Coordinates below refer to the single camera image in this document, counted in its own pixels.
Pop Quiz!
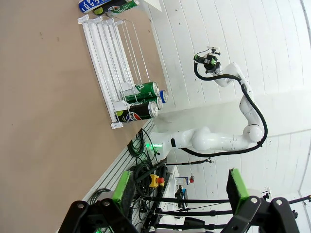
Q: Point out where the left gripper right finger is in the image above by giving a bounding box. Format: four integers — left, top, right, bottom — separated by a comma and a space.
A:
223, 167, 302, 233

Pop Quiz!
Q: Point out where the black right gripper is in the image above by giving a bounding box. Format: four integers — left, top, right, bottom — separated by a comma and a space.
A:
194, 54, 221, 75

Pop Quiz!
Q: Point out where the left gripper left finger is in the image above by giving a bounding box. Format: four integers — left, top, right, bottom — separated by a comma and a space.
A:
57, 170, 139, 233

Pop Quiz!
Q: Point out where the blue Pocari Sweat can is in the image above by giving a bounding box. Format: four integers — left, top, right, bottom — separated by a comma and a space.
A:
159, 89, 169, 104
78, 0, 110, 13

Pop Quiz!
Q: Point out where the black tripod leg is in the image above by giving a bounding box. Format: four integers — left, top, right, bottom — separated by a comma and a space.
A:
155, 210, 234, 218
143, 196, 234, 204
150, 223, 229, 231

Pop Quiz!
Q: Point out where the yellow emergency stop button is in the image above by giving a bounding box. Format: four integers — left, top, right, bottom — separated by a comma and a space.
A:
149, 173, 165, 189

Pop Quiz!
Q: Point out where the thin black rod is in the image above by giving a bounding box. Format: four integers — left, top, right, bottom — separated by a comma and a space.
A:
167, 158, 215, 166

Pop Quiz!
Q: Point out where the green Chilsung cider can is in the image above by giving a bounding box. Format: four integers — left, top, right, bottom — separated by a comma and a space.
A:
119, 0, 141, 11
135, 82, 160, 98
122, 95, 163, 110

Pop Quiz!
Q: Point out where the black Pepsi can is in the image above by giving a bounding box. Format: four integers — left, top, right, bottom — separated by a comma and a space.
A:
115, 100, 159, 124
95, 0, 131, 17

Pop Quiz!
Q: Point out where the white can dispenser rack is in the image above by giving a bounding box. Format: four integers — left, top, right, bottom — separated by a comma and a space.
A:
77, 14, 151, 129

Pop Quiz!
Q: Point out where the white slotted rail panel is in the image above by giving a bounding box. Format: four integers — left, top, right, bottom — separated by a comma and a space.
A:
55, 120, 156, 233

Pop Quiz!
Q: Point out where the black cable bundle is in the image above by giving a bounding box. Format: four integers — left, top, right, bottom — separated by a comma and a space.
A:
128, 160, 171, 210

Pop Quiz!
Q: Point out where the green coiled cable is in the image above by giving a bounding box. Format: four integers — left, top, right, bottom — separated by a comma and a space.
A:
127, 130, 152, 161

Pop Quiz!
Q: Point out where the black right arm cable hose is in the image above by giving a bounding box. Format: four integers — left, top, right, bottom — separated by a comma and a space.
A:
181, 54, 269, 158

